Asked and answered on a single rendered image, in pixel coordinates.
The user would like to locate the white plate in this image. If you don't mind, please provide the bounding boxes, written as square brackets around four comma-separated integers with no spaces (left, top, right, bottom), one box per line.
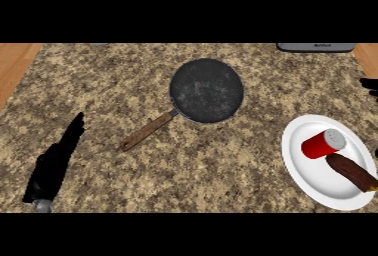
[281,114,378,211]

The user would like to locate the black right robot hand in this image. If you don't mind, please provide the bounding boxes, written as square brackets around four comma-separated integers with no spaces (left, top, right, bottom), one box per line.
[359,77,378,103]

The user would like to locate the grey appliance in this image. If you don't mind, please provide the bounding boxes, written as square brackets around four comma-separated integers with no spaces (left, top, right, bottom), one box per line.
[275,42,358,54]

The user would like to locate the red can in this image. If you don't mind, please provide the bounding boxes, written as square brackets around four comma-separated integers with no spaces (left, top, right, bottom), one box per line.
[300,128,349,160]

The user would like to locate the dark pan with wooden handle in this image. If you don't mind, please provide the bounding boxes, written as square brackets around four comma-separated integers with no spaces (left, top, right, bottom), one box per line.
[119,57,247,153]

